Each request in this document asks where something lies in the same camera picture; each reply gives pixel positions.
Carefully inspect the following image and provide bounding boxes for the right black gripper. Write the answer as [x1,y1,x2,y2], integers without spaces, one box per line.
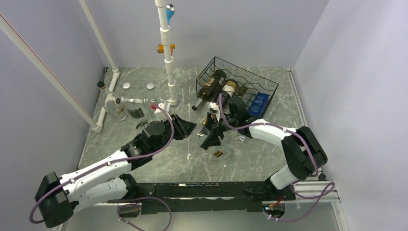
[198,112,238,148]

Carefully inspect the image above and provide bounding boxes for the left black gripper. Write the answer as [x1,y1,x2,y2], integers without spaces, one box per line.
[152,113,197,154]

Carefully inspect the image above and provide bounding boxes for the clear bottle dark label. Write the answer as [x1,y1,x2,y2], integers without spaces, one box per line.
[146,83,167,120]

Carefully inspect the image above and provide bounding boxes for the clear bottle silver cap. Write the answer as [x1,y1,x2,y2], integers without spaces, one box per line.
[122,82,147,120]

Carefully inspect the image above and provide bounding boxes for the dark green wine bottle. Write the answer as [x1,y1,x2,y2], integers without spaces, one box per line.
[191,69,226,111]

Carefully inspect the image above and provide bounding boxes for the clear square bottle black cap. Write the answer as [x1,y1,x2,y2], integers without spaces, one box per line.
[196,128,233,160]

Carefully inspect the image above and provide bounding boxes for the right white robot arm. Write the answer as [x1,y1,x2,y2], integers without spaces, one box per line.
[200,97,328,200]

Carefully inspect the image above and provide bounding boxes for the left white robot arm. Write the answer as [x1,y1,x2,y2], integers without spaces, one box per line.
[29,114,197,228]

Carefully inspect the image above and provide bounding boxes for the dark gold-foil wine bottle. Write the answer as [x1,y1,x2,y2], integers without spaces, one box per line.
[220,79,238,107]

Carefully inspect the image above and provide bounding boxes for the blue square glass bottle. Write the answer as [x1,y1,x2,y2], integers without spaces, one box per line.
[238,91,269,119]

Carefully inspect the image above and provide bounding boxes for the clear slim empty bottle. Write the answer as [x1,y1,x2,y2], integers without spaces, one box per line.
[236,83,257,104]

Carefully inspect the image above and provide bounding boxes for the orange pipe clamp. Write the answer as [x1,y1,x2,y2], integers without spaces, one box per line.
[156,44,176,54]

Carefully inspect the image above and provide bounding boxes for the blue pipe clip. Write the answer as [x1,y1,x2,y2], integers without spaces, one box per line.
[166,4,175,25]

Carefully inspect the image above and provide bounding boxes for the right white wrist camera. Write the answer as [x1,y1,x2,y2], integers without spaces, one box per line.
[206,102,220,117]

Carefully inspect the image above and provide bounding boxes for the black handled metal tool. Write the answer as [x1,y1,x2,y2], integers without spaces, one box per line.
[136,120,148,134]

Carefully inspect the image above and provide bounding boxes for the black wire wine rack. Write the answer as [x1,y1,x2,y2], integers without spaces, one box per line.
[196,56,279,115]

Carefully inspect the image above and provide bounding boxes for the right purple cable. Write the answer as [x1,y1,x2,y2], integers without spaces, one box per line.
[217,93,336,223]

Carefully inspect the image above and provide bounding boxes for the purple cable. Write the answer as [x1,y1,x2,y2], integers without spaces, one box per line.
[217,93,336,223]
[28,105,175,231]

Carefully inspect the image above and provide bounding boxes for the aluminium frame rail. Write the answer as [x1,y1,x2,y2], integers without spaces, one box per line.
[51,68,351,231]

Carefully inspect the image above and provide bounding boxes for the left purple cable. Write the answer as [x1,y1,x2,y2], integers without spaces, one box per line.
[28,105,175,231]

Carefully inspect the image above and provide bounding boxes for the white PVC pipe frame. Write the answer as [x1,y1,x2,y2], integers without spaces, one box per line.
[0,0,178,133]

